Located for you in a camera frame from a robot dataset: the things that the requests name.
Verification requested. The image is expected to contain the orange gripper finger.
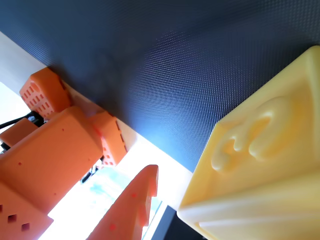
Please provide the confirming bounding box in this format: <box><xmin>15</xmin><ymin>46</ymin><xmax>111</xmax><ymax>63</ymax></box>
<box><xmin>86</xmin><ymin>164</ymin><xmax>160</xmax><ymax>240</ymax></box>

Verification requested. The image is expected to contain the yellow plastic toy block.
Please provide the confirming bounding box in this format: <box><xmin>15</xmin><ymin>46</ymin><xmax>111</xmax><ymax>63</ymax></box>
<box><xmin>176</xmin><ymin>45</ymin><xmax>320</xmax><ymax>240</ymax></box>

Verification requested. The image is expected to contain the dark grey table mat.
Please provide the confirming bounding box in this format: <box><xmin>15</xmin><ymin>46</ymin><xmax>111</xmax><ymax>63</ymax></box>
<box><xmin>0</xmin><ymin>0</ymin><xmax>320</xmax><ymax>174</ymax></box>

